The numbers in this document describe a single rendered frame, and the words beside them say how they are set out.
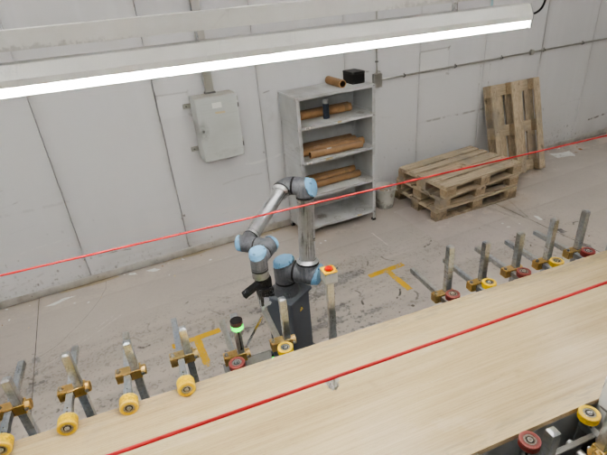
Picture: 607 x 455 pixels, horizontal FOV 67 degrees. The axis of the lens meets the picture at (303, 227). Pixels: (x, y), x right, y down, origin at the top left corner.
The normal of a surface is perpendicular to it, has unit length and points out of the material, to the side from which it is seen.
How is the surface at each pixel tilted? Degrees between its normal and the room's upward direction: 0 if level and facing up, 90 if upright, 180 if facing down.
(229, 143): 90
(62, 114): 90
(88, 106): 90
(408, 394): 0
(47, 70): 61
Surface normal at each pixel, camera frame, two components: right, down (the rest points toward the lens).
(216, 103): 0.43, 0.40
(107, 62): 0.27, -0.06
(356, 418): -0.07, -0.88
